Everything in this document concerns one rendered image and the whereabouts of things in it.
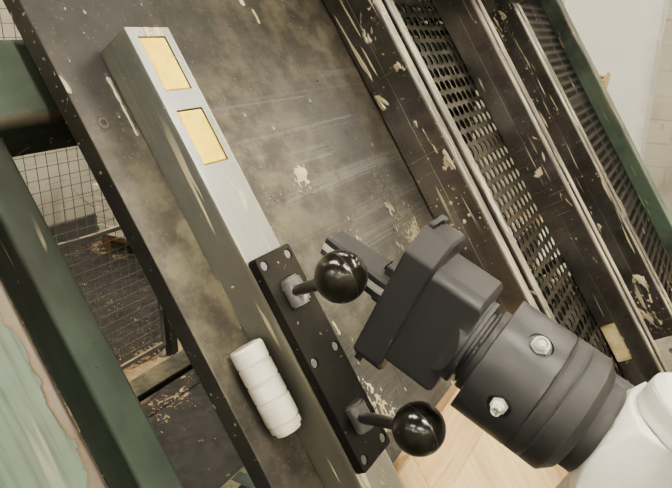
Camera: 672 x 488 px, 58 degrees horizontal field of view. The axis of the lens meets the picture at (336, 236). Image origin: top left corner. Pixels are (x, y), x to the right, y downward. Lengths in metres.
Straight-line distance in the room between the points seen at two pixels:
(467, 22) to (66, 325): 1.00
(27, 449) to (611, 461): 0.33
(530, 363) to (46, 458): 0.28
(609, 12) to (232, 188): 4.10
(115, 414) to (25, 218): 0.17
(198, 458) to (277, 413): 2.29
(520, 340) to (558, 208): 0.90
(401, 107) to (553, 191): 0.50
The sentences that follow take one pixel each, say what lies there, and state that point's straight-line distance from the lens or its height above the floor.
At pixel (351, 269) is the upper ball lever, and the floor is 1.55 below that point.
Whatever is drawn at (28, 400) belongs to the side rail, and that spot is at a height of 1.51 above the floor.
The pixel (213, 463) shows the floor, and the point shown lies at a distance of 2.76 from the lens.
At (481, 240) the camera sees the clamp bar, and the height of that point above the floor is 1.43.
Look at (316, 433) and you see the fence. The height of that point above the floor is 1.38.
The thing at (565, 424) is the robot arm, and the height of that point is 1.48.
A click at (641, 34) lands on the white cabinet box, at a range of 4.50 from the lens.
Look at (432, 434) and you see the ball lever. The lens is 0.44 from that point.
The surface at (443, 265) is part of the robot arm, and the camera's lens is 0.41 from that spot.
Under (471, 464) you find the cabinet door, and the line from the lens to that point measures 0.75.
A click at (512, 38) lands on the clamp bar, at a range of 1.59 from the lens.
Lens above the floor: 1.70
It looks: 18 degrees down
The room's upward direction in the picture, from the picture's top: straight up
